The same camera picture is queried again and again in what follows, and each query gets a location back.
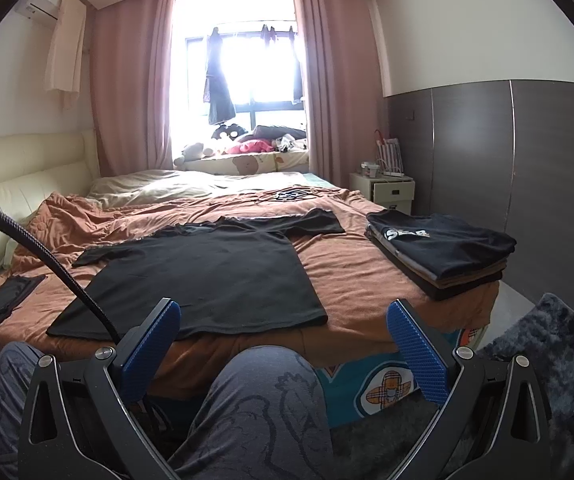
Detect black t-shirt floral trim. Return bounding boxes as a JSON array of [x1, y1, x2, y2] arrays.
[[74, 208, 343, 339]]

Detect stack of folded clothes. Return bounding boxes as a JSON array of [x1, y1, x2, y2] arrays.
[[365, 209, 517, 301]]

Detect cartoon print bed base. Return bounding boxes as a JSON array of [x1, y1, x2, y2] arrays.
[[316, 324, 489, 428]]

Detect orange-brown quilt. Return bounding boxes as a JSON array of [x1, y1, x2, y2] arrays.
[[0, 186, 500, 401]]

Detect dark shaggy rug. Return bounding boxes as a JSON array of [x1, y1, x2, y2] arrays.
[[331, 292, 574, 479]]

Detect person's grey patterned leg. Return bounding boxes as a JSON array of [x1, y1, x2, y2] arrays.
[[0, 340, 336, 480]]

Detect small folded black garment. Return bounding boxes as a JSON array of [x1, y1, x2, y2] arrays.
[[0, 275, 44, 324]]

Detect beige bed sheet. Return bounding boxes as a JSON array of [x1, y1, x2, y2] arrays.
[[88, 170, 334, 209]]

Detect white bedside cabinet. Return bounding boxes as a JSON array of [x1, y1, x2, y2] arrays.
[[350, 174, 415, 214]]

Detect plush toy on sill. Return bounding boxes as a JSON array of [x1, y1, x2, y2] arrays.
[[173, 142, 214, 167]]

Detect striped paper bag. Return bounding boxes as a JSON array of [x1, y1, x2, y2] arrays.
[[375, 129, 404, 176]]

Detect cream padded headboard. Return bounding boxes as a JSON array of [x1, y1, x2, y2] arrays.
[[0, 129, 102, 281]]

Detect bear print cushion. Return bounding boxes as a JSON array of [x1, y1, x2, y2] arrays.
[[179, 150, 309, 176]]

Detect red cloth on sill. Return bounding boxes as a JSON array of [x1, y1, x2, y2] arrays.
[[227, 139, 274, 155]]

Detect hanging dark garment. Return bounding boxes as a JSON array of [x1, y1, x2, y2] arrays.
[[203, 27, 236, 125]]

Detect right pink curtain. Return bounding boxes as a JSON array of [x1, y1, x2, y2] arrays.
[[295, 0, 385, 188]]

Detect pink curtain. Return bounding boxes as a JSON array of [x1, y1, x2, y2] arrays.
[[295, 0, 385, 188], [90, 0, 175, 177]]

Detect left pink curtain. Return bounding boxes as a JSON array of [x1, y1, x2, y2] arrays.
[[90, 0, 175, 177]]

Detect white air conditioner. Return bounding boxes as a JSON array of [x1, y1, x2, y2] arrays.
[[16, 0, 62, 29]]

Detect black braided cable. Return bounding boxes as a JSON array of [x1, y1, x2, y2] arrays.
[[0, 195, 122, 345]]

